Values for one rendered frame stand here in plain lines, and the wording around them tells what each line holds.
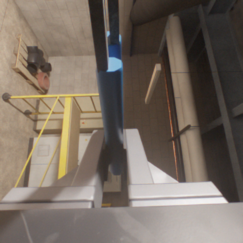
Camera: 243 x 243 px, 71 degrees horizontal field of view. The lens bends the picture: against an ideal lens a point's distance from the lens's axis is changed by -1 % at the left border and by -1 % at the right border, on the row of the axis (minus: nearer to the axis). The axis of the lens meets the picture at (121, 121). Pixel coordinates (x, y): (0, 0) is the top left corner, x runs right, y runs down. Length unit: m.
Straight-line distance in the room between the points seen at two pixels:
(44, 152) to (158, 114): 2.91
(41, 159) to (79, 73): 2.57
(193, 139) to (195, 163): 0.41
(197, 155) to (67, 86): 3.72
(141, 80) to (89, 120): 1.88
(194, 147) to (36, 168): 3.19
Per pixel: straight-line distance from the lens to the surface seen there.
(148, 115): 4.56
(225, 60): 3.83
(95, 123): 4.09
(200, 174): 3.14
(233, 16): 4.47
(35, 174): 4.21
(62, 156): 2.88
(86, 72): 5.20
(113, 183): 3.79
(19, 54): 4.14
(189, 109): 3.33
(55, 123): 4.34
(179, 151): 3.82
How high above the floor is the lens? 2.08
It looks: level
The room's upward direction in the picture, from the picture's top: 88 degrees clockwise
